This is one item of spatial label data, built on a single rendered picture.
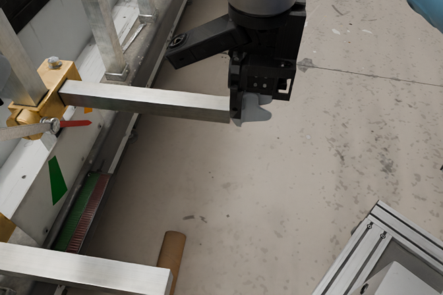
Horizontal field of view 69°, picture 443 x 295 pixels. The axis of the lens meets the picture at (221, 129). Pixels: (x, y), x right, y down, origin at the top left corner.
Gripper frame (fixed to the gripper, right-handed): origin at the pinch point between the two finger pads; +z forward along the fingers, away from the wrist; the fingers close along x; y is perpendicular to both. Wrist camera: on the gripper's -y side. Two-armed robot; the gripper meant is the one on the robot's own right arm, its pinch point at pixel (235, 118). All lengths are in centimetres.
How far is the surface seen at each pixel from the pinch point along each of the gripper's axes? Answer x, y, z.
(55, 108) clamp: -3.7, -27.8, -2.0
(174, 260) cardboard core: -1, -18, 75
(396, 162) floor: 58, 69, 83
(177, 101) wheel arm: -0.7, -8.9, -3.4
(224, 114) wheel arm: -1.6, -1.6, -2.4
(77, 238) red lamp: -18.1, -22.8, 12.4
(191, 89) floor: 90, -33, 83
